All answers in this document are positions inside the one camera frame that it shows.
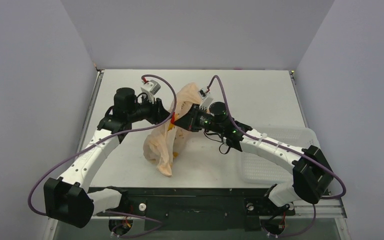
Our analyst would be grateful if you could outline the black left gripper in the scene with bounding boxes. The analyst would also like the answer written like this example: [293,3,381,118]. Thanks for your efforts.
[128,93,173,125]

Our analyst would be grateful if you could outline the orange translucent plastic bag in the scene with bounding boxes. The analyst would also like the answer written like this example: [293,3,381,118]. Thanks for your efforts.
[143,82,201,177]

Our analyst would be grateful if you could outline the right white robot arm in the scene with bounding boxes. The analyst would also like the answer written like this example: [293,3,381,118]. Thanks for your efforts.
[173,102,333,214]

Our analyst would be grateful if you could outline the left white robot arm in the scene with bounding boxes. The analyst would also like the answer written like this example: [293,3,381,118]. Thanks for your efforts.
[43,87,171,228]

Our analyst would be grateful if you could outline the red fake fruit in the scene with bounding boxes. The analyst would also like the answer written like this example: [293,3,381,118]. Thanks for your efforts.
[170,112,178,125]

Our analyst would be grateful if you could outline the white perforated plastic tray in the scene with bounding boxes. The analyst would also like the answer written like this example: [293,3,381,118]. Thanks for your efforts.
[236,125,320,186]

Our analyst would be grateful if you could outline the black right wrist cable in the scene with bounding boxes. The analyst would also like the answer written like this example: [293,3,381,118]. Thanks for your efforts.
[203,130,233,156]

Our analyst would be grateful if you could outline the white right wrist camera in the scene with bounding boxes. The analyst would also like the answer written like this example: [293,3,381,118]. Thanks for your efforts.
[198,88,214,112]

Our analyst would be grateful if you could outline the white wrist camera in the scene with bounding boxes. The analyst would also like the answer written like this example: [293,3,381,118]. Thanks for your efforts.
[198,88,214,112]
[140,80,161,104]

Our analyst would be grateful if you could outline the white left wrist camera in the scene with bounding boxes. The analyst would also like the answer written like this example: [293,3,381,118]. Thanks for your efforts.
[140,80,161,104]

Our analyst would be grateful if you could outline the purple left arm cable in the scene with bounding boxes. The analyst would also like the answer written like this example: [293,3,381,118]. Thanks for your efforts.
[27,74,178,217]

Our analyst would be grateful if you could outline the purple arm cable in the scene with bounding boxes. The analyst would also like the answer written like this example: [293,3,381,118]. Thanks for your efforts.
[205,74,347,239]
[27,74,178,217]

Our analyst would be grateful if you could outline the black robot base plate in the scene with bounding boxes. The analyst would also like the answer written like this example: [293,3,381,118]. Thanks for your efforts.
[98,187,295,232]

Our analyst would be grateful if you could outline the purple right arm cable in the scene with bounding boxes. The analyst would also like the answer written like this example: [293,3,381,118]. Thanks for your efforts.
[205,74,347,239]

